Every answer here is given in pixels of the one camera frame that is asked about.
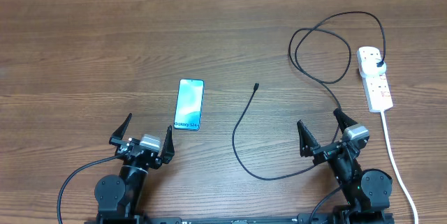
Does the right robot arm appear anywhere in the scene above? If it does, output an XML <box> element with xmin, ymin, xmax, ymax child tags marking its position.
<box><xmin>297</xmin><ymin>108</ymin><xmax>394</xmax><ymax>224</ymax></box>

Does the white power strip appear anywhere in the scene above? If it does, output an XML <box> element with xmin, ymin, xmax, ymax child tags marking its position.
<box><xmin>356</xmin><ymin>46</ymin><xmax>393</xmax><ymax>113</ymax></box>

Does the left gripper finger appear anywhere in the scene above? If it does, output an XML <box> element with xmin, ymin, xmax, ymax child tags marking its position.
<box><xmin>160</xmin><ymin>126</ymin><xmax>175</xmax><ymax>164</ymax></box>
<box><xmin>110</xmin><ymin>113</ymin><xmax>132</xmax><ymax>140</ymax></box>

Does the white power strip cord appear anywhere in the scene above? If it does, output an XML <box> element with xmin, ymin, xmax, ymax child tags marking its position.
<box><xmin>379</xmin><ymin>110</ymin><xmax>420</xmax><ymax>224</ymax></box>

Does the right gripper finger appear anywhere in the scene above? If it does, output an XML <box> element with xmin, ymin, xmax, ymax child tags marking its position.
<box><xmin>297</xmin><ymin>120</ymin><xmax>320</xmax><ymax>157</ymax></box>
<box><xmin>333</xmin><ymin>108</ymin><xmax>358</xmax><ymax>133</ymax></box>

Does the white charger plug adapter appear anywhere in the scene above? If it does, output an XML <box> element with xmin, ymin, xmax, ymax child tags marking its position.
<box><xmin>359</xmin><ymin>60</ymin><xmax>387</xmax><ymax>78</ymax></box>

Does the Samsung Galaxy smartphone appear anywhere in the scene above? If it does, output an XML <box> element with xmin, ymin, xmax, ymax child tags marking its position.
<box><xmin>174</xmin><ymin>79</ymin><xmax>205</xmax><ymax>130</ymax></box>

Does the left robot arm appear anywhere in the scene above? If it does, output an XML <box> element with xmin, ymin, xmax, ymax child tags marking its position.
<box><xmin>94</xmin><ymin>114</ymin><xmax>175</xmax><ymax>223</ymax></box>

